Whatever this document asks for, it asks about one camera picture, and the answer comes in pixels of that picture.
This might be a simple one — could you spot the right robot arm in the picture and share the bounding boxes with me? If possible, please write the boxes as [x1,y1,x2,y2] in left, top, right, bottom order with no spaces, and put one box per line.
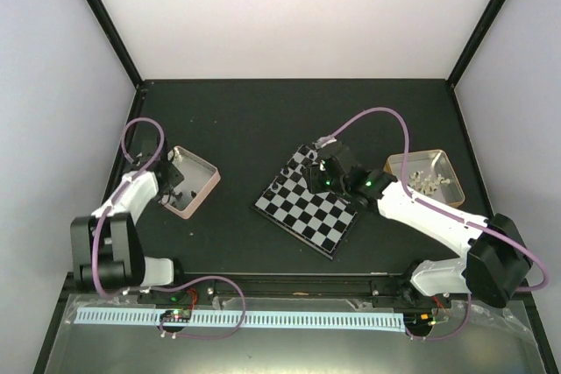
[303,138,532,308]

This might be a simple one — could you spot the black chess pieces pile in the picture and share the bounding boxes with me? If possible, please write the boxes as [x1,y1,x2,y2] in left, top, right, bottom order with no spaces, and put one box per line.
[161,191,197,208]

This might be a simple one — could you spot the small circuit board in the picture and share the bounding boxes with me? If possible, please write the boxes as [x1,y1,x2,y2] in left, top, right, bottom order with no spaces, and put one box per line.
[160,309,191,323]

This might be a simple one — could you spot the right black frame post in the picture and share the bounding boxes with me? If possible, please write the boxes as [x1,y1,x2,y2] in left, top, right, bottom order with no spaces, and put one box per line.
[446,0,507,88]

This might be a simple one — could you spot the light blue slotted cable duct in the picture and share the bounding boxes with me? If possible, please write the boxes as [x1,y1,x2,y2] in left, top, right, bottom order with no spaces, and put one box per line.
[74,307,406,333]

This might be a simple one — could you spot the left black frame post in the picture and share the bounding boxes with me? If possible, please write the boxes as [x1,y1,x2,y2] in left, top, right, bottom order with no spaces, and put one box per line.
[86,0,143,88]

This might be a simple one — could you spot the black aluminium rail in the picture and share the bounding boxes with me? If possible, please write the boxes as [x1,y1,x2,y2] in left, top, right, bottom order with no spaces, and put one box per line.
[69,272,452,305]

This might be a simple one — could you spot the black and white chessboard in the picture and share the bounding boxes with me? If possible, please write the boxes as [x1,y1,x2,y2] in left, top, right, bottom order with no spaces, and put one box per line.
[252,145,357,259]

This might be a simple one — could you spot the white chess pieces pile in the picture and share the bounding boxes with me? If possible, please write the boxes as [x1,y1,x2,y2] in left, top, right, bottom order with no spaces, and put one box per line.
[408,171,451,196]

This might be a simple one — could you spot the orange metal tin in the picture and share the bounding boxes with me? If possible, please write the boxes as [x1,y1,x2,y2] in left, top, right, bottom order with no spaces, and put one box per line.
[384,149,465,208]

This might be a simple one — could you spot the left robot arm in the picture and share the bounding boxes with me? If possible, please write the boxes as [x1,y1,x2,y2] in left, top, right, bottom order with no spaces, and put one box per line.
[70,145,188,303]

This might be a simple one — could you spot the black frame post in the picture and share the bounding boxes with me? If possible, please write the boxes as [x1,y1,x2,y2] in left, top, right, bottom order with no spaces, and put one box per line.
[86,0,143,88]
[446,0,507,88]

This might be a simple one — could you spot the black knight chess piece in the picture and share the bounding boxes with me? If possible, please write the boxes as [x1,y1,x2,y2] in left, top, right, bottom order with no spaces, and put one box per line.
[263,190,275,201]

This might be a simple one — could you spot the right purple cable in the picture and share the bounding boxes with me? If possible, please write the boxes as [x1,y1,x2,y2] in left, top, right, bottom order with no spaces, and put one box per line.
[315,107,551,343]

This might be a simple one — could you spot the pink metal tin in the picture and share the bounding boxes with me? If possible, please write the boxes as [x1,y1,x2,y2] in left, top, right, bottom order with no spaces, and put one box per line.
[160,145,221,220]

